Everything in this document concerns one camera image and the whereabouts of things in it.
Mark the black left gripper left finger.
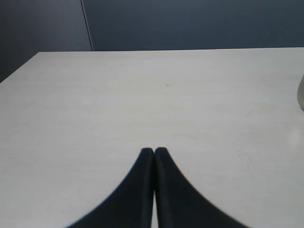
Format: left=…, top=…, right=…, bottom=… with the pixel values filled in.
left=70, top=148, right=154, bottom=228

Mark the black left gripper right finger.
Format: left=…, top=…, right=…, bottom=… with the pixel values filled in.
left=154, top=147, right=246, bottom=228

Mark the stainless steel cup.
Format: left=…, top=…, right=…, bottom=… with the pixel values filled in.
left=297, top=76, right=304, bottom=110

